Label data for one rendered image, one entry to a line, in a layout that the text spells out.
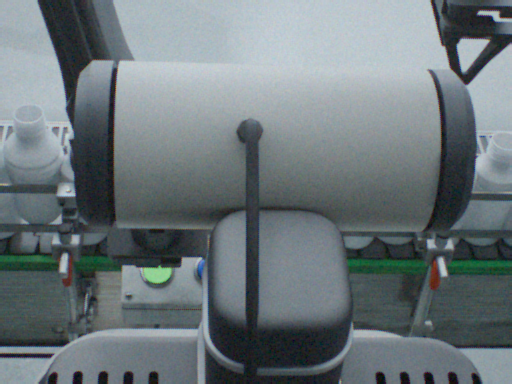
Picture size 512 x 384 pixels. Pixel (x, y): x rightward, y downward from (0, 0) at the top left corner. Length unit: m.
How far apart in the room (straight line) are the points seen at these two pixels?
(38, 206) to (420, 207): 0.89
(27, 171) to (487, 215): 0.58
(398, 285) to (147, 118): 0.98
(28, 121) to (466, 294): 0.62
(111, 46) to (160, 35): 2.61
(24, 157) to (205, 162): 0.83
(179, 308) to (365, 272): 0.30
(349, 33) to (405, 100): 3.12
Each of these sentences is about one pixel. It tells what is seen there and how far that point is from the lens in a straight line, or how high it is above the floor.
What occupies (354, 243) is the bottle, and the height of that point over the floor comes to 1.02.
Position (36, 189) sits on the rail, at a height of 1.11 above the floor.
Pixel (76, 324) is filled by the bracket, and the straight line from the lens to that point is 1.29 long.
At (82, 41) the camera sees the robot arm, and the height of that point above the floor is 1.48.
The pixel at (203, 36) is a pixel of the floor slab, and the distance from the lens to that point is 3.43.
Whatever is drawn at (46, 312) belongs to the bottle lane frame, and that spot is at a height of 0.90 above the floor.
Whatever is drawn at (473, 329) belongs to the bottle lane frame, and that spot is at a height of 0.87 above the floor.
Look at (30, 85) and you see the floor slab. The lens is 3.23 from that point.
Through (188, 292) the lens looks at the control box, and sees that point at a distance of 1.11.
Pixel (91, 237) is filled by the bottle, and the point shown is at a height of 1.02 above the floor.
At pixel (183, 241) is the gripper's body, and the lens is 1.01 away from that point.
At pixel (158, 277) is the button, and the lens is 1.10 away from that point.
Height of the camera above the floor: 1.94
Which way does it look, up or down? 43 degrees down
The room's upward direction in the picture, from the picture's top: 5 degrees clockwise
